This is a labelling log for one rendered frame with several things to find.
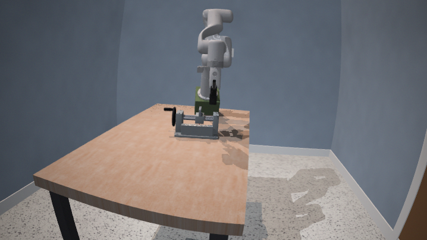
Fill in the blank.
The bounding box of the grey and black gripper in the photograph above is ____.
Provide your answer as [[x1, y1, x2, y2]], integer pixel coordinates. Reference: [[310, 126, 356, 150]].
[[209, 67, 221, 105]]

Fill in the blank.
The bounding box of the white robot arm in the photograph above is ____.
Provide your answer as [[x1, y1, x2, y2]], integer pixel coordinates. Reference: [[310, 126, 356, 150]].
[[197, 9, 233, 100]]

